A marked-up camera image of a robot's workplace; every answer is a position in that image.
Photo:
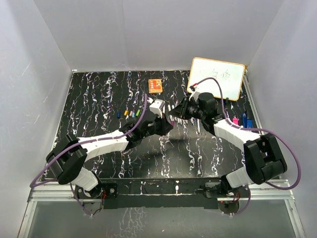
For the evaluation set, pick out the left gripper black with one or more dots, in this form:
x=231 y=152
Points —
x=165 y=126

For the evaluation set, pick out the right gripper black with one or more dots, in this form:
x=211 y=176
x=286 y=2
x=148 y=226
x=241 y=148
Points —
x=179 y=111

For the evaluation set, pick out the dark blue marker pen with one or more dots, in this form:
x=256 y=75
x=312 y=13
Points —
x=198 y=126

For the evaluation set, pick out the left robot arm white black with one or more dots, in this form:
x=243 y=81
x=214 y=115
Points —
x=69 y=167

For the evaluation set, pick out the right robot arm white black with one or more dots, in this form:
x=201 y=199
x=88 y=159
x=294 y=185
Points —
x=263 y=157

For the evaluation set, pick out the magenta object at edge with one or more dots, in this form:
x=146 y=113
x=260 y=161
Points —
x=235 y=121

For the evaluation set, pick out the blue object at edge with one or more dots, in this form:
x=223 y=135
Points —
x=247 y=123

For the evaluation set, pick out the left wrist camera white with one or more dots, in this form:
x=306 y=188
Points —
x=156 y=107

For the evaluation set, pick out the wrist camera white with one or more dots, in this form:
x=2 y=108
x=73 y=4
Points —
x=194 y=92
x=156 y=107

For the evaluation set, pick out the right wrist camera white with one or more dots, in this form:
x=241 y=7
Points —
x=194 y=92

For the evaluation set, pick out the white board orange frame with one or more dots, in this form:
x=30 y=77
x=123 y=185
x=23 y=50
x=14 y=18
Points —
x=227 y=77

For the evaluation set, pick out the black base frame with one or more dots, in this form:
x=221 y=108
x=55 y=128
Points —
x=159 y=192

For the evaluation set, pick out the aluminium rail frame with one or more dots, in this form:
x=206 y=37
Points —
x=52 y=191

